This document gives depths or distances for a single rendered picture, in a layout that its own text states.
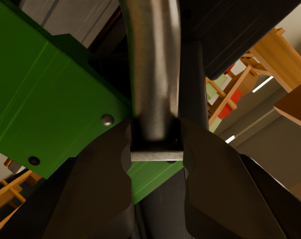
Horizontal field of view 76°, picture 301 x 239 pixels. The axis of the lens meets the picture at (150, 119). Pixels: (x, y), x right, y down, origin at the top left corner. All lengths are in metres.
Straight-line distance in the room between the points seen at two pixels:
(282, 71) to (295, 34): 8.78
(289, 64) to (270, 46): 0.11
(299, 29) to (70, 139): 9.72
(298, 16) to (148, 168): 9.69
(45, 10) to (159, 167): 0.45
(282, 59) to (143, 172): 0.85
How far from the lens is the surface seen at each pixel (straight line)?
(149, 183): 0.19
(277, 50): 0.96
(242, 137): 7.70
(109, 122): 0.15
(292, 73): 0.98
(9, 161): 0.42
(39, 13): 0.54
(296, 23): 9.76
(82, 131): 0.17
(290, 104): 0.69
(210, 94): 3.34
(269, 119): 7.68
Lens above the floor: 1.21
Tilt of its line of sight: 4 degrees up
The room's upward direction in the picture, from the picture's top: 135 degrees clockwise
